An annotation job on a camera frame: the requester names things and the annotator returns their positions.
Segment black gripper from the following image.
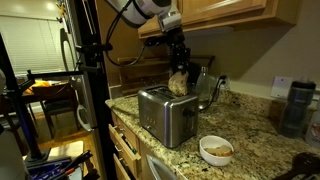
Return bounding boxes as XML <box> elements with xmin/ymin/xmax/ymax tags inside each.
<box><xmin>165</xmin><ymin>28</ymin><xmax>192</xmax><ymax>76</ymax></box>

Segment brown bread slice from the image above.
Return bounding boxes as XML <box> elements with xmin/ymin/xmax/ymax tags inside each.
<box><xmin>167</xmin><ymin>70</ymin><xmax>190</xmax><ymax>98</ymax></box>
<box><xmin>203</xmin><ymin>144</ymin><xmax>234</xmax><ymax>158</ymax></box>

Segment stainless steel two-slot toaster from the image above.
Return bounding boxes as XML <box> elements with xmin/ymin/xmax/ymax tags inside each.
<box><xmin>137</xmin><ymin>84</ymin><xmax>200</xmax><ymax>150</ymax></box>

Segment black countertop appliance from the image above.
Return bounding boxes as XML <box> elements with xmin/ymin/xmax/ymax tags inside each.
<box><xmin>185</xmin><ymin>54</ymin><xmax>216</xmax><ymax>85</ymax></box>

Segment clear bottle with metal cap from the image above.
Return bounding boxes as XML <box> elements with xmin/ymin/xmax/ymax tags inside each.
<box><xmin>195</xmin><ymin>65</ymin><xmax>215</xmax><ymax>112</ymax></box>

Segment wooden lower counter cabinet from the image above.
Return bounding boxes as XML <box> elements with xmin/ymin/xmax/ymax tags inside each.
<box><xmin>107</xmin><ymin>112</ymin><xmax>145</xmax><ymax>180</ymax></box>

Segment white ceramic bowl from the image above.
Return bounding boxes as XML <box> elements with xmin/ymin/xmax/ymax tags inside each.
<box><xmin>198</xmin><ymin>134</ymin><xmax>235</xmax><ymax>167</ymax></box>

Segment stainless steel dishwasher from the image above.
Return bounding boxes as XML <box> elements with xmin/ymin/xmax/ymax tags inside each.
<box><xmin>139</xmin><ymin>142</ymin><xmax>179</xmax><ymax>180</ymax></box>

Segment grey sports bottle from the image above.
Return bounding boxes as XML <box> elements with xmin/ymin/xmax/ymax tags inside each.
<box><xmin>278</xmin><ymin>79</ymin><xmax>317</xmax><ymax>140</ymax></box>

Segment dark wooden chair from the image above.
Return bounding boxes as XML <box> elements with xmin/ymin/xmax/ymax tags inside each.
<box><xmin>39</xmin><ymin>83</ymin><xmax>82</xmax><ymax>140</ymax></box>

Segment dark dining table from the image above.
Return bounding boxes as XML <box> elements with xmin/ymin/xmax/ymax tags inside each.
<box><xmin>21</xmin><ymin>80</ymin><xmax>78</xmax><ymax>108</ymax></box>

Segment kitchen window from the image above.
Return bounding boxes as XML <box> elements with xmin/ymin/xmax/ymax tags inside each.
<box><xmin>0</xmin><ymin>14</ymin><xmax>75</xmax><ymax>77</ymax></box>

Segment black orange clamps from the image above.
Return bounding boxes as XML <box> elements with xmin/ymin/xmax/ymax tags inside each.
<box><xmin>26</xmin><ymin>149</ymin><xmax>102</xmax><ymax>180</ymax></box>

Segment black kitchen tongs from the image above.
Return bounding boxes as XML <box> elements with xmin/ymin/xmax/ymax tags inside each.
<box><xmin>272</xmin><ymin>152</ymin><xmax>320</xmax><ymax>180</ymax></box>

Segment black tripod pole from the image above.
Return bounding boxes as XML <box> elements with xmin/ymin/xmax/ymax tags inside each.
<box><xmin>0</xmin><ymin>32</ymin><xmax>52</xmax><ymax>165</ymax></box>

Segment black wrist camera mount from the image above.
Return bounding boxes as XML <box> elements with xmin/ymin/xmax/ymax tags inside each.
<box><xmin>144</xmin><ymin>34</ymin><xmax>175</xmax><ymax>48</ymax></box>

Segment black toaster cord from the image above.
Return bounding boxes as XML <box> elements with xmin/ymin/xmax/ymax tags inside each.
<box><xmin>199</xmin><ymin>77</ymin><xmax>225</xmax><ymax>112</ymax></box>

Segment wall outlet with black plugs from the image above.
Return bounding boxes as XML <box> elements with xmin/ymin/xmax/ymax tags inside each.
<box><xmin>217</xmin><ymin>74</ymin><xmax>232</xmax><ymax>88</ymax></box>

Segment wooden upper wall cabinet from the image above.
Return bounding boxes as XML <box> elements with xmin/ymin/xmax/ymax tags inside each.
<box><xmin>137</xmin><ymin>0</ymin><xmax>302</xmax><ymax>40</ymax></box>

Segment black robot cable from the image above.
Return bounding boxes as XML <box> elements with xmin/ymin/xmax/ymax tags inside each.
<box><xmin>105</xmin><ymin>0</ymin><xmax>148</xmax><ymax>68</ymax></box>

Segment black camera stand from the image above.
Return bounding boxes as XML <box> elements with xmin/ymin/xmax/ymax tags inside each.
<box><xmin>26</xmin><ymin>0</ymin><xmax>118</xmax><ymax>180</ymax></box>

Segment white wall switch plate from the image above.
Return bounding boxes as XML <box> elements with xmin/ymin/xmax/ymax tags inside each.
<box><xmin>270</xmin><ymin>76</ymin><xmax>294</xmax><ymax>100</ymax></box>

